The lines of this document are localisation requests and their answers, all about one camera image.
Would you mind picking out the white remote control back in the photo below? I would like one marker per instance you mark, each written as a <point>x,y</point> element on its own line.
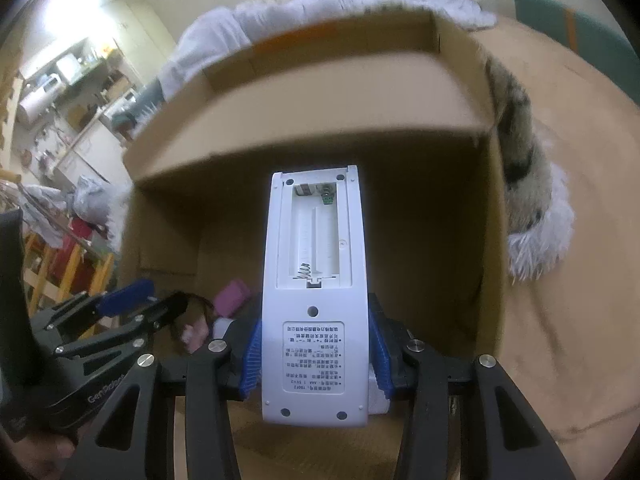
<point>315,314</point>

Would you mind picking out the brown cardboard box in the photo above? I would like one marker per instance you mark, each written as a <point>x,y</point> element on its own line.
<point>448,293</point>

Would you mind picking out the person's left hand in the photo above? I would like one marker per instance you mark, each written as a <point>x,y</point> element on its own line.
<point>39,456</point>

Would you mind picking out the white square box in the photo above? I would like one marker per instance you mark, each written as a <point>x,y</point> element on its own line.
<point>378,404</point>

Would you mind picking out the tan bed sheet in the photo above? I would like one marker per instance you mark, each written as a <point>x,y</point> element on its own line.
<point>571,338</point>

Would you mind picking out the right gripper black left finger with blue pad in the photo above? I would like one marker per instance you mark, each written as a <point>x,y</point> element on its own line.
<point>133,435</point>

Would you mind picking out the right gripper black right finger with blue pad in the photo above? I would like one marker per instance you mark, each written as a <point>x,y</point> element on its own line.
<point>501,435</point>

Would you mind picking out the green cushion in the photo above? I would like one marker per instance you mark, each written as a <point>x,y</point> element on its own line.
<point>594,42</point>

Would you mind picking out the wooden chair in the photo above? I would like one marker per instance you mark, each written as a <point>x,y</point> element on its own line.
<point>54,275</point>

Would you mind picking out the white fluffy blanket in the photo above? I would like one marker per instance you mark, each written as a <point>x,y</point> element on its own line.
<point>300,20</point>

